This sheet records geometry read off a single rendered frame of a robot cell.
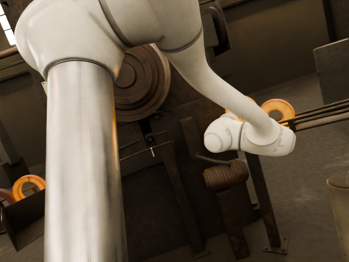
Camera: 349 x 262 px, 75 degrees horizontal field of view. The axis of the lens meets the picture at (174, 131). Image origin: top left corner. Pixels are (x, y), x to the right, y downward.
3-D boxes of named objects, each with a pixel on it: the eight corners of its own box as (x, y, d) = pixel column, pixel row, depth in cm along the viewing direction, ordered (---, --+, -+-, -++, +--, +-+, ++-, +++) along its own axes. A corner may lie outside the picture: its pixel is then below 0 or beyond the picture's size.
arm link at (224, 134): (212, 138, 93) (245, 143, 88) (198, 155, 81) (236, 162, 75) (213, 113, 89) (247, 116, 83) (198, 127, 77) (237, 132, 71)
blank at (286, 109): (252, 107, 109) (251, 109, 106) (284, 92, 100) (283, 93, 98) (267, 135, 110) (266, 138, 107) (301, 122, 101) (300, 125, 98)
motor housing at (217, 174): (225, 248, 134) (199, 166, 125) (260, 236, 135) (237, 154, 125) (232, 264, 122) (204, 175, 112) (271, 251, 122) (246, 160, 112)
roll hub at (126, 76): (108, 111, 116) (87, 56, 111) (160, 94, 116) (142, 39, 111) (105, 112, 110) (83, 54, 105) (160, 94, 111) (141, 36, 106)
